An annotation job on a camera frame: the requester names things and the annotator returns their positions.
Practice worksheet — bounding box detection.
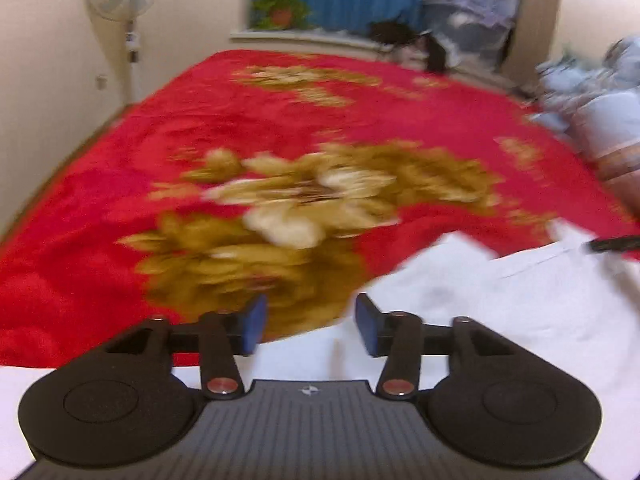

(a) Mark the white windowsill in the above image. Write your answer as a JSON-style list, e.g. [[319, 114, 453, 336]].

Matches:
[[230, 29, 393, 55]]

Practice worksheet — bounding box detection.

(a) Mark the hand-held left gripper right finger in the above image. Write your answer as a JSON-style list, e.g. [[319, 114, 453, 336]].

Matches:
[[354, 292, 521, 401]]

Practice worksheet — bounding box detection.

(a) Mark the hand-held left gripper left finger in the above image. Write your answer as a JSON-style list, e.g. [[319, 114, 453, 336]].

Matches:
[[102, 294, 268, 402]]

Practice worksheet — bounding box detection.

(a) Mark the white garment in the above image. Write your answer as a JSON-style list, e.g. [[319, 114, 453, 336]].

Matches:
[[0, 220, 640, 480]]

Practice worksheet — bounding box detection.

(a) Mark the plaid quilt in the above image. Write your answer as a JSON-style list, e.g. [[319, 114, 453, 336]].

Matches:
[[530, 35, 640, 201]]

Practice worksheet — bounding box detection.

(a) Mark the beige wooden panel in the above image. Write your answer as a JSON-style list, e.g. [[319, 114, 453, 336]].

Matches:
[[500, 0, 566, 88]]

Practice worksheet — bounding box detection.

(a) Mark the black bag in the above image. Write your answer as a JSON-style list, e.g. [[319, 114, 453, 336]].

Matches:
[[367, 19, 420, 45], [421, 34, 452, 74]]

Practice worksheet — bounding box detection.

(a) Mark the potted green plant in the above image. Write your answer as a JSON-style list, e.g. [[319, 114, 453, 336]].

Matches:
[[250, 0, 313, 31]]

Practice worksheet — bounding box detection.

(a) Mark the red floral blanket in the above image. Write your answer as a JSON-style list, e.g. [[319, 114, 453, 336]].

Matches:
[[0, 49, 640, 368]]

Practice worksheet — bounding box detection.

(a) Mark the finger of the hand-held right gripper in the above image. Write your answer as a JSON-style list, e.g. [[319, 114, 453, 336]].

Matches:
[[585, 236, 640, 261]]

